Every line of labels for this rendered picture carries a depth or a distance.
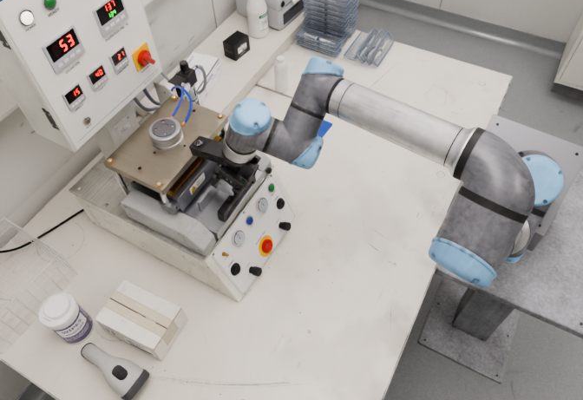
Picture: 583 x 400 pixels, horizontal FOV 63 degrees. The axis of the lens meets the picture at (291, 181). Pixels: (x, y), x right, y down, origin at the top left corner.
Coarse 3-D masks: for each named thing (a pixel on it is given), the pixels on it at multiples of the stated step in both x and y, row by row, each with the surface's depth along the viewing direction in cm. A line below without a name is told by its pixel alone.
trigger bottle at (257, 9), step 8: (248, 0) 182; (256, 0) 180; (264, 0) 183; (248, 8) 183; (256, 8) 182; (264, 8) 183; (248, 16) 186; (256, 16) 184; (264, 16) 186; (248, 24) 190; (256, 24) 187; (264, 24) 188; (256, 32) 190; (264, 32) 191
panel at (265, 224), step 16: (272, 176) 135; (256, 192) 130; (272, 192) 135; (256, 208) 130; (272, 208) 136; (288, 208) 142; (240, 224) 126; (256, 224) 131; (272, 224) 137; (224, 240) 122; (256, 240) 132; (272, 240) 137; (224, 256) 122; (240, 256) 127; (256, 256) 132; (224, 272) 123; (240, 272) 128; (240, 288) 128
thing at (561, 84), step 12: (576, 24) 284; (576, 36) 259; (576, 48) 255; (564, 60) 269; (576, 60) 260; (564, 72) 268; (576, 72) 265; (564, 84) 273; (576, 84) 270; (576, 96) 280
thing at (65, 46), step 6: (66, 36) 95; (72, 36) 96; (60, 42) 94; (66, 42) 95; (72, 42) 96; (54, 48) 93; (60, 48) 94; (66, 48) 96; (54, 54) 94; (60, 54) 95
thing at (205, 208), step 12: (204, 192) 120; (216, 192) 124; (252, 192) 127; (192, 204) 122; (204, 204) 120; (216, 204) 122; (240, 204) 123; (192, 216) 120; (204, 216) 120; (216, 216) 120; (228, 216) 120; (216, 228) 118
